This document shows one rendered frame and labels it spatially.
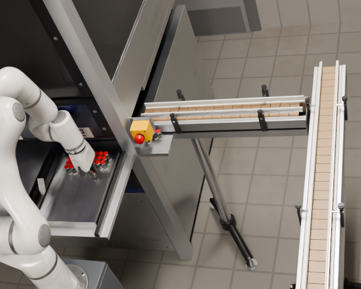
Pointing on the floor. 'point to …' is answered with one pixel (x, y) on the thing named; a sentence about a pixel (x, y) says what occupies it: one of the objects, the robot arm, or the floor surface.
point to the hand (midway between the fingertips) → (91, 171)
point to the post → (116, 117)
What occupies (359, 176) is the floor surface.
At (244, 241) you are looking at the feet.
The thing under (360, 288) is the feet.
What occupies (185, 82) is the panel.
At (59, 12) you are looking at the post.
